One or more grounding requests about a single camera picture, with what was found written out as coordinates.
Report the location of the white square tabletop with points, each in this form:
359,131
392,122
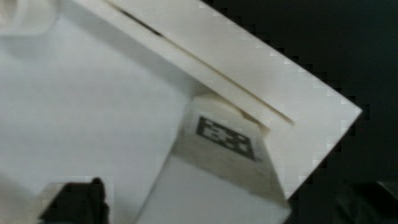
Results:
106,62

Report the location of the white leg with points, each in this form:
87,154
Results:
217,186

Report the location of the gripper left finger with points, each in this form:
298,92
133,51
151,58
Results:
78,206

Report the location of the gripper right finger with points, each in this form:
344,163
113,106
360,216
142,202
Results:
366,203

